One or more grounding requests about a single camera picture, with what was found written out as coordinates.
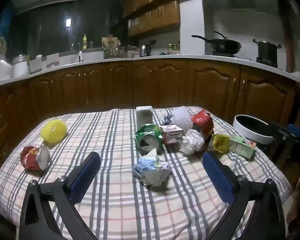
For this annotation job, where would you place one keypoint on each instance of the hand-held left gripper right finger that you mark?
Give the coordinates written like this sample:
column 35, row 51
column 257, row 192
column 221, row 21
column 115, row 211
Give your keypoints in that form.
column 216, row 176

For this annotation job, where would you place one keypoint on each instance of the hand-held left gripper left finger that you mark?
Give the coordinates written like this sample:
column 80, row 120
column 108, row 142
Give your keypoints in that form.
column 86, row 175

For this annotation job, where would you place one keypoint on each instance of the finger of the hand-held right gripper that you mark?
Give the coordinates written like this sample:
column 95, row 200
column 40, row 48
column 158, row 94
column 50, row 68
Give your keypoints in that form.
column 281, row 131

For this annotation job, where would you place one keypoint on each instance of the round bin with white rim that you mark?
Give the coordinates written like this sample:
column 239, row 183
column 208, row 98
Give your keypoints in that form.
column 252, row 130

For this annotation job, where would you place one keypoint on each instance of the yellow wrapper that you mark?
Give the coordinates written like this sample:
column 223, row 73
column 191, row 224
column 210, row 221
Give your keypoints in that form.
column 220, row 142

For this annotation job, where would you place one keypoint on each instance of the green drink carton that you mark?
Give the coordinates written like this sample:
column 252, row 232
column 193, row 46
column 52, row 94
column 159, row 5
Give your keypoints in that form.
column 242, row 147

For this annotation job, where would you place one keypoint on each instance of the small red white carton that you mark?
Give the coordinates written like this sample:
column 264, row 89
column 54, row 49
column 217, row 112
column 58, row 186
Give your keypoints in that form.
column 172, row 134

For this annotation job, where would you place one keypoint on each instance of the green crushed can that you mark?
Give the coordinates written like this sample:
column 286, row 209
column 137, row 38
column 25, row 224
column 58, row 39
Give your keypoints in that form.
column 148, row 140

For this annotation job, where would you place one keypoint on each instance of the checked tablecloth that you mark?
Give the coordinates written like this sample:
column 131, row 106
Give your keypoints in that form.
column 110, row 205

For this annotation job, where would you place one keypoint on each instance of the white crumpled paper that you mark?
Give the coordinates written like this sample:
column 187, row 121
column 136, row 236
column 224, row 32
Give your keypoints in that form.
column 192, row 142

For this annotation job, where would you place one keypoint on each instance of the red snack packet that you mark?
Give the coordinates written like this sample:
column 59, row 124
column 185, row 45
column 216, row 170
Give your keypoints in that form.
column 203, row 124

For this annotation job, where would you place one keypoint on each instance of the red crushed can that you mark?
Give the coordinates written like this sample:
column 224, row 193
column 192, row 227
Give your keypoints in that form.
column 33, row 158

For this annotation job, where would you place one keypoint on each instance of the blue white crumpled tissue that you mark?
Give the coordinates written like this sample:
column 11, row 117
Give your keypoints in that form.
column 151, row 171

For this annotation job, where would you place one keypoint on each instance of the white foam net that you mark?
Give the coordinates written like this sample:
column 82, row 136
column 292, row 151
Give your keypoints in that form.
column 182, row 117

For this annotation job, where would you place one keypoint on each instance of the small blue crumpled wrapper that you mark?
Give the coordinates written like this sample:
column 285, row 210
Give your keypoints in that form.
column 167, row 118

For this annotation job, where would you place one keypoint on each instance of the black cooking pot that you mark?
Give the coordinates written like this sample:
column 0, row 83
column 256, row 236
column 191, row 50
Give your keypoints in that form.
column 266, row 50

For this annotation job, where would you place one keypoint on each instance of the black wok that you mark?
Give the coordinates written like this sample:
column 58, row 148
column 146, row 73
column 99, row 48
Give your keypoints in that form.
column 222, row 45

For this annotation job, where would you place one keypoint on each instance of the brown wooden lower cabinets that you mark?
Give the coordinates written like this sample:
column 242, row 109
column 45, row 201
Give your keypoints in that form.
column 165, row 85

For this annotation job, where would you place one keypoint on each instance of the brown wooden cabinets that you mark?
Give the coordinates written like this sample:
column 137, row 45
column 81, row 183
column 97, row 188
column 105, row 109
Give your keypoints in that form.
column 152, row 10
column 165, row 85

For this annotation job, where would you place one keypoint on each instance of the small white bottle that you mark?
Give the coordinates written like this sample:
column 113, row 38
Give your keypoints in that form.
column 81, row 56

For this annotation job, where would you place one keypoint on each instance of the white box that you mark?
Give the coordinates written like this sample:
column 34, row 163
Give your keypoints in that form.
column 52, row 60
column 37, row 65

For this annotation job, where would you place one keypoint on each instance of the white lidded container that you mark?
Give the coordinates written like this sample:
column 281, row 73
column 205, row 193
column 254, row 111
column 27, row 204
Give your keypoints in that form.
column 20, row 67

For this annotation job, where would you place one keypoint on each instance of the white kitchen countertop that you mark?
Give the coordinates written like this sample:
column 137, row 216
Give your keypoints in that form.
column 165, row 57

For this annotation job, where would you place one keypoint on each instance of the sink faucet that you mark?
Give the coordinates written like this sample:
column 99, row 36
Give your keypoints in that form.
column 75, row 45

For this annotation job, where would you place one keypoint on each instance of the yellow bottle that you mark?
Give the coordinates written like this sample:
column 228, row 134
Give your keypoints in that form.
column 84, row 42

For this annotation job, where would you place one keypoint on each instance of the glass jars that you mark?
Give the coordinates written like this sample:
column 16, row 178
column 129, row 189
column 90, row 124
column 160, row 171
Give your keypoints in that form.
column 173, row 48

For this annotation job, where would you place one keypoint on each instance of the white bag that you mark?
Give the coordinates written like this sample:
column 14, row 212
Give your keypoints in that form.
column 0, row 70

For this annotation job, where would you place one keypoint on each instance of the steel electric kettle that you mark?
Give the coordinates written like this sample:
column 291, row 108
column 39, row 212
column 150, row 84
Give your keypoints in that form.
column 145, row 50

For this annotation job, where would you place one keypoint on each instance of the brown wooden upper cabinets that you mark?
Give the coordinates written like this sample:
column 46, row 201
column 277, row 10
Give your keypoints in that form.
column 152, row 10

